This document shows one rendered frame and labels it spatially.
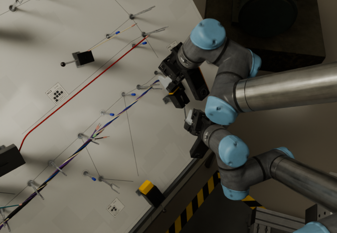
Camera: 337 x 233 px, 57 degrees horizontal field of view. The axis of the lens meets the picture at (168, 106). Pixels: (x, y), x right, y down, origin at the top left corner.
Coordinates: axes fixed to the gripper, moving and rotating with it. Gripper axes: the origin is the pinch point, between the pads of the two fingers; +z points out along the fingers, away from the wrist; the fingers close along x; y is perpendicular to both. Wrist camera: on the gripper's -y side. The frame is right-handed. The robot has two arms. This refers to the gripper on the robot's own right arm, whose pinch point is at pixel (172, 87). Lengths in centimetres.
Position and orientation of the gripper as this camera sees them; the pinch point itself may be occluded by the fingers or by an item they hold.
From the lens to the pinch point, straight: 106.1
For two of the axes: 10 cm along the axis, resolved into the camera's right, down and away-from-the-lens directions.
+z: -3.0, 2.9, 9.1
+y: -6.8, -7.3, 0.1
